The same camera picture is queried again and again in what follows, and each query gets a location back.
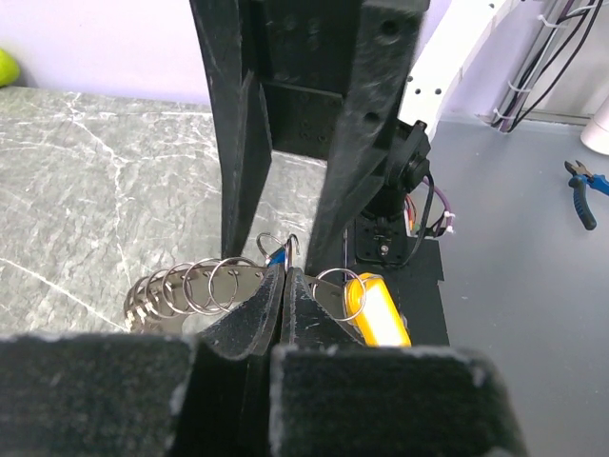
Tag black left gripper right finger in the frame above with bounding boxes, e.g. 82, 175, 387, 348
270, 268, 526, 456

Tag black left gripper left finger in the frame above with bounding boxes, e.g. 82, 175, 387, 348
1, 267, 285, 456

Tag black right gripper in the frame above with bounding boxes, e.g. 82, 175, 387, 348
190, 0, 429, 274

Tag yellow key tag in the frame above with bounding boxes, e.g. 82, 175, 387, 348
313, 268, 413, 348

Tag metal disc with key rings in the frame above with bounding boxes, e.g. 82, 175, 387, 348
123, 231, 344, 334

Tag blue key tag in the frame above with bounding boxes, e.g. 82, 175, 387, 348
266, 248, 286, 266

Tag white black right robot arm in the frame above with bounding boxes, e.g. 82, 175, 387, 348
190, 1, 516, 273

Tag white plastic bottle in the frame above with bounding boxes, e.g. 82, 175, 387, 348
580, 98, 609, 156

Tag green pear toy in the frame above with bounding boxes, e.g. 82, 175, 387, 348
0, 49, 21, 88

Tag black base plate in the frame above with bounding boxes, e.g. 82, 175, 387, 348
344, 220, 449, 346

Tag black cable bundle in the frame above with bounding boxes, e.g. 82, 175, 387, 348
487, 0, 605, 134

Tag blue handled pliers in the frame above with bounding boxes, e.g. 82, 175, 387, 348
564, 161, 608, 230

